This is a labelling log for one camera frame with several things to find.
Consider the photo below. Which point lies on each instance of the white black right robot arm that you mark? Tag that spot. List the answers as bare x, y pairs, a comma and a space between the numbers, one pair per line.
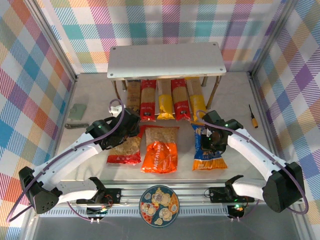
250, 150

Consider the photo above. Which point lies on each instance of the green sponge cloth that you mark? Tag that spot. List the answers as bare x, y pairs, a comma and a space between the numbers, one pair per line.
77, 112

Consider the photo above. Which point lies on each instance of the black round controller board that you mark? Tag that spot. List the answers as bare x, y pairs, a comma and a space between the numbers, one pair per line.
97, 212
236, 211

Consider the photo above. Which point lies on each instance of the red macaroni pasta bag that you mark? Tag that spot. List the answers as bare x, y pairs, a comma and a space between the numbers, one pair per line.
125, 155

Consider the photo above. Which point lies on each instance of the aluminium side rail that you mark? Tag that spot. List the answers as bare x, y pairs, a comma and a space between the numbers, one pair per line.
64, 112
267, 125

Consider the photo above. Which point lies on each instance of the blue orange pasta bag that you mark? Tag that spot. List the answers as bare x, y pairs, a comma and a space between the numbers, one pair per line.
210, 162

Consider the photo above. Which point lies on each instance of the round cartoon print plate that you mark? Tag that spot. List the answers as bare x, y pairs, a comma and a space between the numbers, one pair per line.
159, 206

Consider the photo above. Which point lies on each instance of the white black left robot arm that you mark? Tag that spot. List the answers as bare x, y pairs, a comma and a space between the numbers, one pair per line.
70, 152

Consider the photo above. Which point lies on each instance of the orange pastatime pasta bag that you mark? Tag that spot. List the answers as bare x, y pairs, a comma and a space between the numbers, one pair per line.
160, 160

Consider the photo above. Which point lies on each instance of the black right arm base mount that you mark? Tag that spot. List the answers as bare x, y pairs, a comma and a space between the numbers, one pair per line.
217, 195

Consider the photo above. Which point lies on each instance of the yellow spaghetti pack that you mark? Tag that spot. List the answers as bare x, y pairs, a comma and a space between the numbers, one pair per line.
165, 105
197, 100

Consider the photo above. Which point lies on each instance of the grey metal wrench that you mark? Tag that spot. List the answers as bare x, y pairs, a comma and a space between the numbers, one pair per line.
75, 125

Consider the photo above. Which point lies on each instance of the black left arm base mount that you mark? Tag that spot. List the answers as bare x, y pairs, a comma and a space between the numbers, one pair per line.
113, 196

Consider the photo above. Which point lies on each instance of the red spaghetti pack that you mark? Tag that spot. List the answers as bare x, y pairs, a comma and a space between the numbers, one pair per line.
180, 100
147, 100

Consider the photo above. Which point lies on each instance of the dark blue spaghetti pack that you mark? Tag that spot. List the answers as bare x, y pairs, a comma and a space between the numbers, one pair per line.
133, 95

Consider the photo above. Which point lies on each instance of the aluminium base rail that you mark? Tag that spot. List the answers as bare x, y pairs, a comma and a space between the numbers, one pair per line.
190, 193

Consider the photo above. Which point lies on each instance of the two-tier metal shelf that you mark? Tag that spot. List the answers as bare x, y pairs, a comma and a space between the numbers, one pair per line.
165, 60

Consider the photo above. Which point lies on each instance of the aluminium frame post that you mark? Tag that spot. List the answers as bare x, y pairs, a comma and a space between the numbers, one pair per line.
270, 37
51, 37

